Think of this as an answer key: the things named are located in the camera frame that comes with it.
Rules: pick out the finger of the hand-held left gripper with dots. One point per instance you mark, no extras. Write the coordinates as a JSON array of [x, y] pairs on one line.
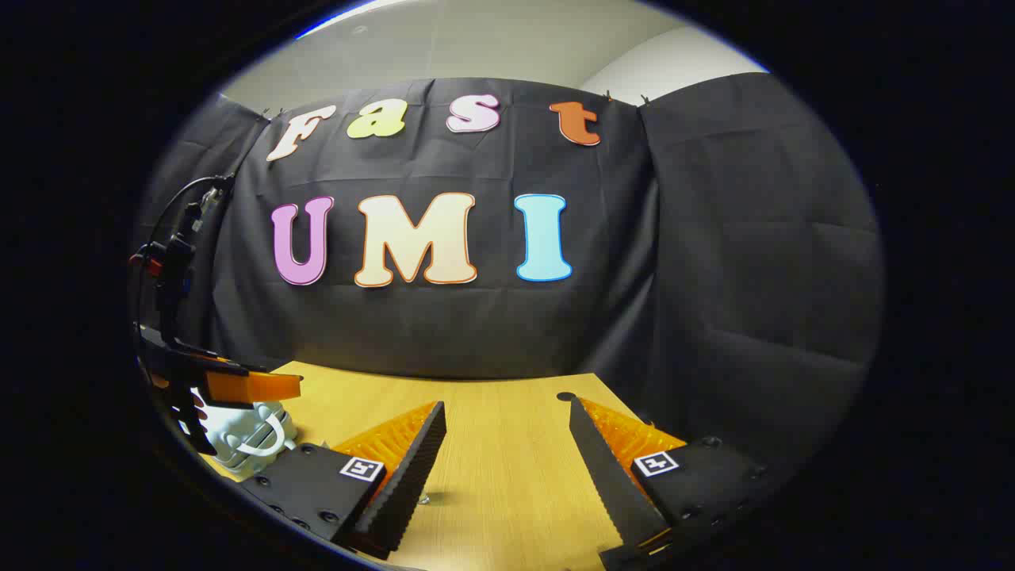
[[190, 412], [238, 381]]

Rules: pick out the pale blue suitcase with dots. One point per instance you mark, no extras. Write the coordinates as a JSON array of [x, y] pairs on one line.
[[238, 444]]

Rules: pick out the black backdrop cloth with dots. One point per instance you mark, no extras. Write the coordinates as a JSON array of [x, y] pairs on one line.
[[476, 317]]

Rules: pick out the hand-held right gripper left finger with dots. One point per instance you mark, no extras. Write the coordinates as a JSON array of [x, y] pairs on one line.
[[412, 476]]

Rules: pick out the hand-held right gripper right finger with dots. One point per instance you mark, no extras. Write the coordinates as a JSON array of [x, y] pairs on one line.
[[610, 484]]

